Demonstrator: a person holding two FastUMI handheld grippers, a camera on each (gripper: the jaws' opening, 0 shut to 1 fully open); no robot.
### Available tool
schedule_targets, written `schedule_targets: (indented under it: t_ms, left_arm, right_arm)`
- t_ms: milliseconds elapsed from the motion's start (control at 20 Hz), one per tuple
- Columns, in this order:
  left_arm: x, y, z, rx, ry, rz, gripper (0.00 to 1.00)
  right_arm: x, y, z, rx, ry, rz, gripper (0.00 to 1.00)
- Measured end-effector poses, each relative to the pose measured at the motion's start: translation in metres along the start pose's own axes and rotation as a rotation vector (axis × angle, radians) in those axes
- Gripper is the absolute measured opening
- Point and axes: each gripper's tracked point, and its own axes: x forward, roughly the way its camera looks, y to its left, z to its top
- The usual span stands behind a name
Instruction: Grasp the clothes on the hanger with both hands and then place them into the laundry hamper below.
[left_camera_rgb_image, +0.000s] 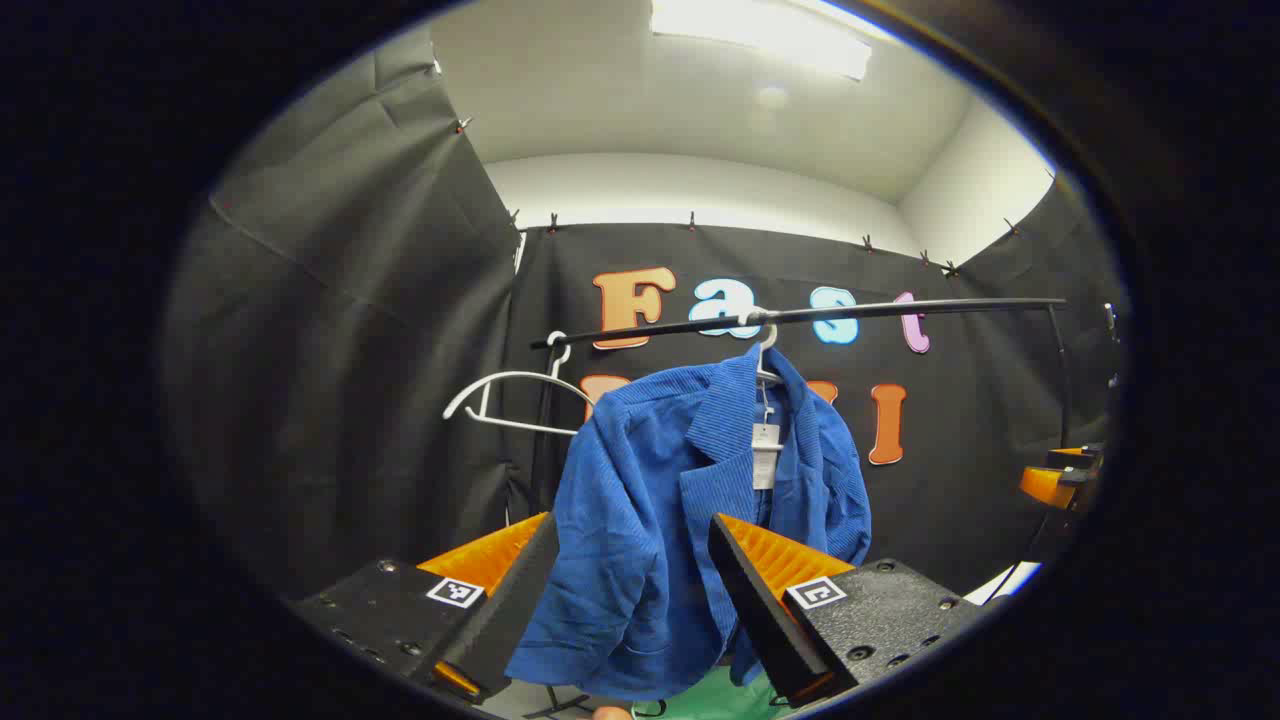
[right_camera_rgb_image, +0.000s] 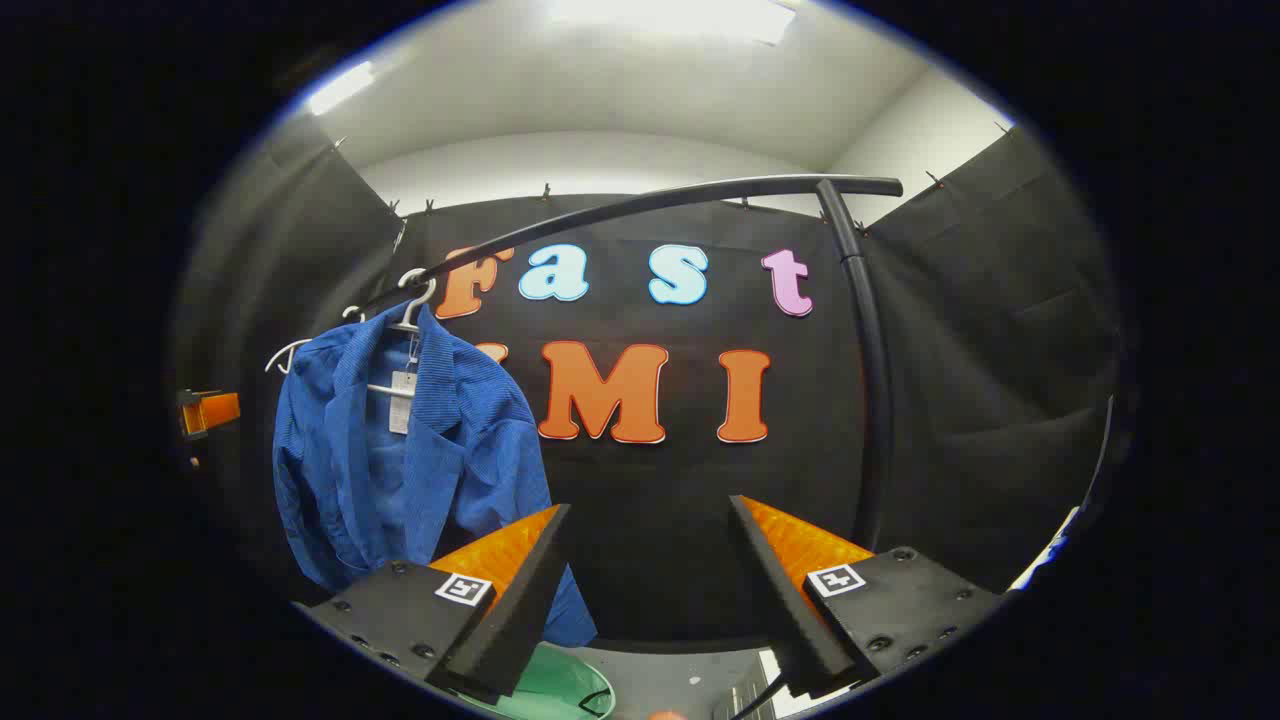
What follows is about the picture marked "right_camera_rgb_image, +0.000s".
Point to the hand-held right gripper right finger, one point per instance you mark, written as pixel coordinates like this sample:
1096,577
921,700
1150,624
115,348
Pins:
790,610

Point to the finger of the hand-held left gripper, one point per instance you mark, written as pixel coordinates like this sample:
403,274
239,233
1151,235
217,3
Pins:
212,412

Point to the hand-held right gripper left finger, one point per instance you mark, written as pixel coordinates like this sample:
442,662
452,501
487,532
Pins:
520,600

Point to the green laundry hamper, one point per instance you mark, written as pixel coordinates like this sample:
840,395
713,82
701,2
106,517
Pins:
555,690

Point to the white plastic hanger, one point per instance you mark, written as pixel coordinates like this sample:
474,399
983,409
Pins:
385,389
280,352

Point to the black clothes rack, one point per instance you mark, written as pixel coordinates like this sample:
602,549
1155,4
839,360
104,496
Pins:
875,380

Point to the small ceiling light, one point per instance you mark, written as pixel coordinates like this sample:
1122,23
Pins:
340,88

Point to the large ceiling light panel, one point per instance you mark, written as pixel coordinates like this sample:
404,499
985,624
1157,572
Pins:
680,18

